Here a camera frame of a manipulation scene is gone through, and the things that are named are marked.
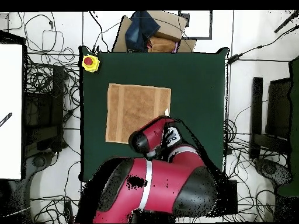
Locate yellow emergency stop button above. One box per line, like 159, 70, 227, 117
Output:
81, 54, 100, 73

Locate black metal stand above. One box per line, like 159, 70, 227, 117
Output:
23, 65, 65, 157
249, 76, 293, 160

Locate dark green table cloth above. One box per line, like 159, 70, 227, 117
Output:
78, 45, 230, 183

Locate blue denim jeans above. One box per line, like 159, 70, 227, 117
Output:
124, 10, 161, 52

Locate black cable tangle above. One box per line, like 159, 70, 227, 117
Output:
23, 12, 81, 159
222, 116, 290, 222

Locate brown cardboard box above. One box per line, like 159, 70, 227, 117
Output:
112, 10, 197, 53

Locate black square floor frame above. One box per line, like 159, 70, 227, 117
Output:
178, 10, 213, 40

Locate green covered side table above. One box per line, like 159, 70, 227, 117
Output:
276, 55, 299, 198

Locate striped black rod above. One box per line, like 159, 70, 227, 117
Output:
0, 112, 13, 128

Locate white board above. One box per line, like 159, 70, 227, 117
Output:
0, 43, 24, 180

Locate grey stand foot black knob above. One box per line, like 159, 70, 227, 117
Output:
24, 151, 55, 187
254, 158, 293, 187

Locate black tripod rod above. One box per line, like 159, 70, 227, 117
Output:
274, 10, 299, 33

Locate tan terry towel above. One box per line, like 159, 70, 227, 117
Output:
105, 83, 172, 145

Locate brown folded towel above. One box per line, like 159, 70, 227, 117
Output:
147, 36, 179, 53

